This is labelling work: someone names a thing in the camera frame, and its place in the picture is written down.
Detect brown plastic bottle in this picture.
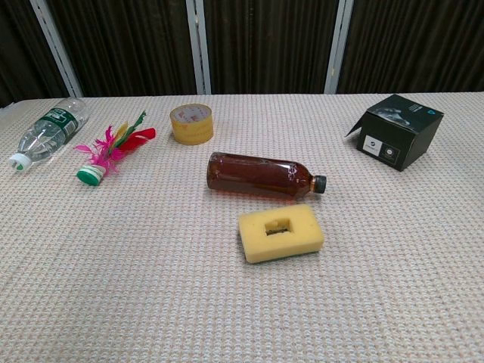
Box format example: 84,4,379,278
206,151,327,199

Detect yellow sponge with hole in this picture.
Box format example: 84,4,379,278
237,205,327,264

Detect yellow packing tape roll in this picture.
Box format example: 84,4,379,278
169,104,215,145

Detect clear plastic water bottle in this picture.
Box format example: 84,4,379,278
8,97,90,173

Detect grey metal frame post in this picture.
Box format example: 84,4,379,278
29,0,84,98
324,0,355,95
185,0,212,95

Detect red and yellow feathers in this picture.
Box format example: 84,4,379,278
73,110,157,188

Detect beige woven tablecloth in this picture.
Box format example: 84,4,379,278
0,92,484,363

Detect black cardboard box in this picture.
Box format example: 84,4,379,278
344,94,445,172

